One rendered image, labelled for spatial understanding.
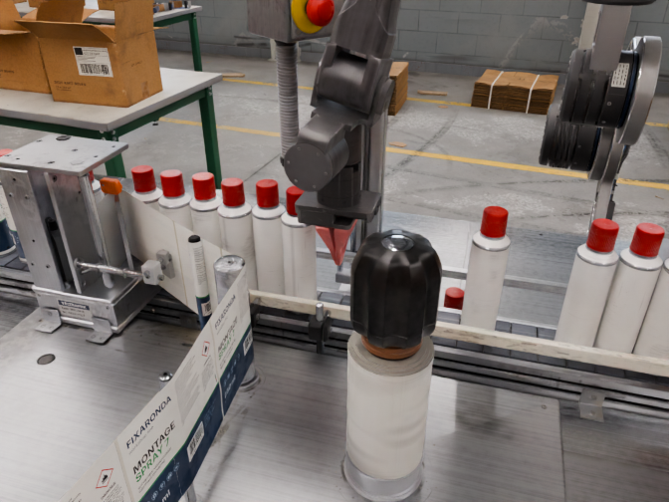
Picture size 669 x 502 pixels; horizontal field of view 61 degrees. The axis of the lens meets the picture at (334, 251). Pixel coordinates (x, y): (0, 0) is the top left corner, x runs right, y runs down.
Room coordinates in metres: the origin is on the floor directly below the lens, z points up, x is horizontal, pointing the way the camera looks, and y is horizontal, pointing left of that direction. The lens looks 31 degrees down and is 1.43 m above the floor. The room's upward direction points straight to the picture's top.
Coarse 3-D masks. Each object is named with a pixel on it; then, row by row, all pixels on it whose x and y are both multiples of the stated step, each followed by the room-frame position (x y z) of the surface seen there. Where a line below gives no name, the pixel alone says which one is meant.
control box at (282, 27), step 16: (256, 0) 0.79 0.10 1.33; (272, 0) 0.76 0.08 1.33; (288, 0) 0.75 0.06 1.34; (304, 0) 0.75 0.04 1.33; (336, 0) 0.79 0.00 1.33; (256, 16) 0.80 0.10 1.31; (272, 16) 0.77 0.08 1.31; (288, 16) 0.75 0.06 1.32; (304, 16) 0.75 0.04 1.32; (336, 16) 0.79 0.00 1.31; (256, 32) 0.80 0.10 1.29; (272, 32) 0.77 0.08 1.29; (288, 32) 0.75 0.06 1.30; (304, 32) 0.75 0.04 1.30; (320, 32) 0.77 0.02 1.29
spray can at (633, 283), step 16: (640, 224) 0.64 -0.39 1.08; (656, 224) 0.64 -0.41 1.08; (640, 240) 0.62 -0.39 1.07; (656, 240) 0.61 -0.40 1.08; (624, 256) 0.63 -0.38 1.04; (640, 256) 0.62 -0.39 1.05; (656, 256) 0.62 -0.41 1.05; (624, 272) 0.62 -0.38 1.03; (640, 272) 0.61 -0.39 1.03; (656, 272) 0.61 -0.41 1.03; (624, 288) 0.61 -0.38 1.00; (640, 288) 0.60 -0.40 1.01; (608, 304) 0.63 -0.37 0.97; (624, 304) 0.61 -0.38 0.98; (640, 304) 0.60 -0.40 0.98; (608, 320) 0.62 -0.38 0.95; (624, 320) 0.61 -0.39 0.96; (640, 320) 0.61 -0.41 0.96; (608, 336) 0.61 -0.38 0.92; (624, 336) 0.60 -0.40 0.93; (624, 352) 0.60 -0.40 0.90
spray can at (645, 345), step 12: (660, 276) 0.61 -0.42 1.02; (660, 288) 0.60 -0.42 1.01; (660, 300) 0.60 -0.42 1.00; (648, 312) 0.61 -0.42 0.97; (660, 312) 0.59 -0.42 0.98; (648, 324) 0.60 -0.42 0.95; (660, 324) 0.59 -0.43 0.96; (648, 336) 0.60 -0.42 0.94; (660, 336) 0.58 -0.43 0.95; (636, 348) 0.61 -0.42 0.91; (648, 348) 0.59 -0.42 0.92; (660, 348) 0.58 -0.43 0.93
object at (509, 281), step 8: (320, 248) 0.79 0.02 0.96; (320, 256) 0.78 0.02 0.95; (328, 256) 0.77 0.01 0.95; (344, 256) 0.77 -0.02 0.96; (352, 256) 0.76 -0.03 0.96; (448, 272) 0.72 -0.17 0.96; (456, 272) 0.72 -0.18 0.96; (464, 272) 0.72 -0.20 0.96; (504, 280) 0.70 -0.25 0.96; (512, 280) 0.70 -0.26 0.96; (520, 280) 0.69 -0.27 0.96; (528, 280) 0.69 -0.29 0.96; (536, 280) 0.69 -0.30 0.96; (544, 280) 0.69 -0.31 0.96; (520, 288) 0.69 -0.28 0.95; (528, 288) 0.69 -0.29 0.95; (536, 288) 0.69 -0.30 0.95; (544, 288) 0.68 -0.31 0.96; (552, 288) 0.68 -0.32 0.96; (560, 288) 0.68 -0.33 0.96
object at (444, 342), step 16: (16, 256) 0.90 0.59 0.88; (304, 320) 0.71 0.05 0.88; (336, 320) 0.70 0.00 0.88; (448, 320) 0.70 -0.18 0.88; (432, 336) 0.67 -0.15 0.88; (528, 336) 0.67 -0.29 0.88; (544, 336) 0.67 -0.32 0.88; (480, 352) 0.63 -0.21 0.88; (496, 352) 0.63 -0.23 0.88; (512, 352) 0.63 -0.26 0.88; (576, 368) 0.60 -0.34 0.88; (592, 368) 0.60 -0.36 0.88; (608, 368) 0.60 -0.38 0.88
